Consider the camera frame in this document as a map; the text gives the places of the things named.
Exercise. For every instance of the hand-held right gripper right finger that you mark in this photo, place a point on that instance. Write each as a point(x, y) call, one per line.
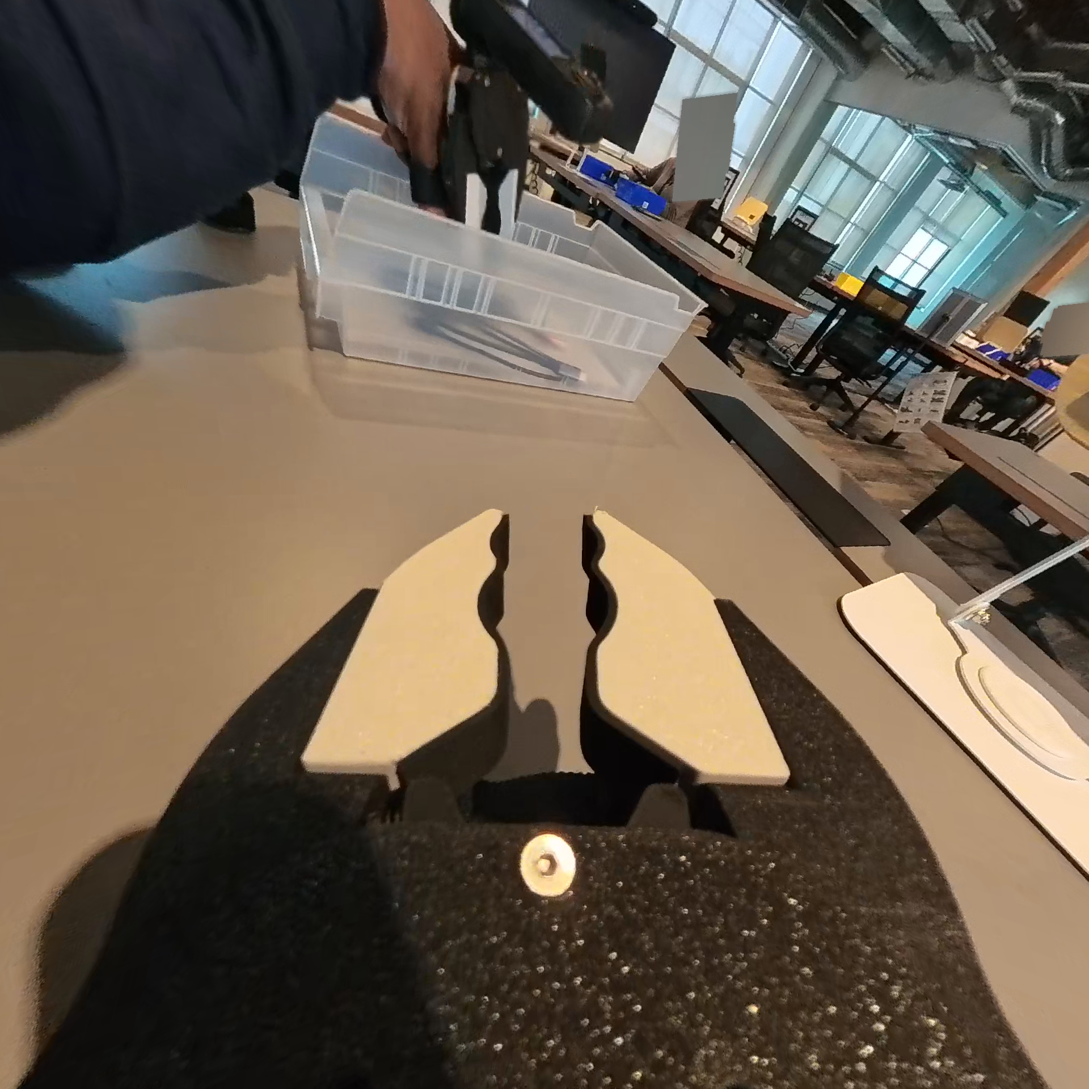
point(681, 681)

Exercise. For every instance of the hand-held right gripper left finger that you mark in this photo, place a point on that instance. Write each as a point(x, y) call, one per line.
point(408, 672)

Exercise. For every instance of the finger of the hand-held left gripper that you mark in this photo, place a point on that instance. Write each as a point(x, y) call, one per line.
point(504, 200)

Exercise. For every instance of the clear plastic bin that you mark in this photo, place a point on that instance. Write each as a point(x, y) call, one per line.
point(510, 289)

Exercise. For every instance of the blue plastic bin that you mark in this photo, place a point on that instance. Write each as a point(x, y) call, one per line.
point(642, 196)
point(598, 168)

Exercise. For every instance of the black display screen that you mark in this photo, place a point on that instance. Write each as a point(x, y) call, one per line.
point(638, 68)

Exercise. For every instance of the wooden desk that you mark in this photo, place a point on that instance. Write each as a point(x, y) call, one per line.
point(723, 264)
point(1004, 459)

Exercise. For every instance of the white document stand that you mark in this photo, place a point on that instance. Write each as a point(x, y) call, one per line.
point(919, 664)

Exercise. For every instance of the black office chair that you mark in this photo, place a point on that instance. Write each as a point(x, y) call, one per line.
point(795, 255)
point(868, 340)

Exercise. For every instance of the printed paper sheet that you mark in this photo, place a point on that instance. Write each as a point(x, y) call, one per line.
point(927, 404)

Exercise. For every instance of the metal air duct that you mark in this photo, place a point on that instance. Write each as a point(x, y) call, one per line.
point(1038, 136)
point(936, 34)

